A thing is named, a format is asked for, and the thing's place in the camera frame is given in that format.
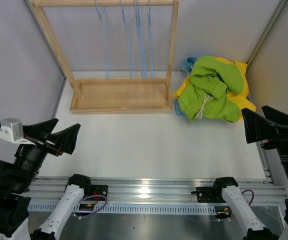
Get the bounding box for light blue shorts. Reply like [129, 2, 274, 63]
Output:
[175, 56, 197, 116]

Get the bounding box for lime green shorts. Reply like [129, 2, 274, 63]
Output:
[178, 56, 244, 123]

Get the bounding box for yellow shorts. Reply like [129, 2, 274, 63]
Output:
[173, 56, 256, 112]

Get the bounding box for slotted cable duct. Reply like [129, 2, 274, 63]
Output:
[26, 202, 232, 215]

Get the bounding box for blue hanger of light shorts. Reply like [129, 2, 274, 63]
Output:
[134, 0, 145, 80]

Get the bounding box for blue hanger of yellow shorts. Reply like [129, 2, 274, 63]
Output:
[120, 0, 133, 80]

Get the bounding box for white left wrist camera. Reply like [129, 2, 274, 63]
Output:
[0, 117, 35, 145]

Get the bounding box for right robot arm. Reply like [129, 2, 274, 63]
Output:
[212, 105, 288, 240]

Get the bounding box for blue hanger of green shorts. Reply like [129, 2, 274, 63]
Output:
[95, 0, 110, 80]

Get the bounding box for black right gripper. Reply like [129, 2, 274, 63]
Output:
[242, 104, 288, 195]

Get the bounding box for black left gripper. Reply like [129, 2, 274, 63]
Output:
[13, 116, 80, 191]

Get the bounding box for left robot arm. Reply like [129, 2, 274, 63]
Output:
[0, 118, 92, 240]

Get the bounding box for blue hanger of navy shorts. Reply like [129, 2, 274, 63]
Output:
[136, 0, 148, 81]

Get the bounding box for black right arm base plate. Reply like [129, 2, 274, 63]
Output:
[191, 186, 225, 203]

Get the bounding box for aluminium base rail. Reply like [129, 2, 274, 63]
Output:
[23, 177, 287, 206]

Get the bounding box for blue hanger of camouflage shorts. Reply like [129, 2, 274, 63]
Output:
[147, 0, 154, 80]

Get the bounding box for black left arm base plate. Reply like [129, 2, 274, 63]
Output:
[84, 184, 108, 202]

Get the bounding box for wooden clothes rack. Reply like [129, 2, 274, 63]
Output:
[30, 0, 179, 114]

